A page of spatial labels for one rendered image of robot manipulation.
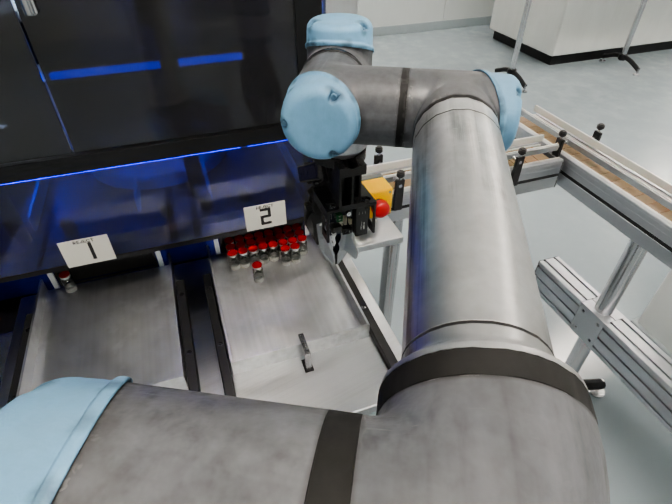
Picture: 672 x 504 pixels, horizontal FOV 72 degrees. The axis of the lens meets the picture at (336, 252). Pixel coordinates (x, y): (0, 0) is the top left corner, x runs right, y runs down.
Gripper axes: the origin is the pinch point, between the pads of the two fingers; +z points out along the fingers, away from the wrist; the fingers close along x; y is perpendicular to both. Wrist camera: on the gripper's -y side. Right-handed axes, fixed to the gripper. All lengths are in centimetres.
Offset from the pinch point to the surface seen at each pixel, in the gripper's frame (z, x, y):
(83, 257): 8.4, -41.2, -24.8
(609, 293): 46, 87, -8
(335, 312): 21.0, 2.6, -6.3
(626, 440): 109, 107, 11
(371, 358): 21.3, 5.0, 6.4
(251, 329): 21.1, -14.3, -7.8
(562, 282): 54, 86, -22
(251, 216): 6.5, -9.0, -24.4
